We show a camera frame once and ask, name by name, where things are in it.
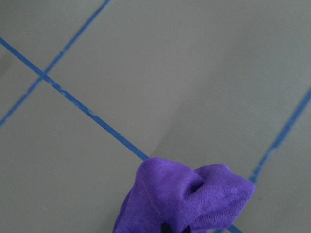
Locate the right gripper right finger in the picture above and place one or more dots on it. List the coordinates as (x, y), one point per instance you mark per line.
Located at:
(186, 230)

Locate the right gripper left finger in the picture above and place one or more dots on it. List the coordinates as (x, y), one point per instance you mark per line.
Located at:
(165, 228)

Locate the purple towel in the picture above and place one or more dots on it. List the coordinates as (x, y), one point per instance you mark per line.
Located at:
(165, 191)

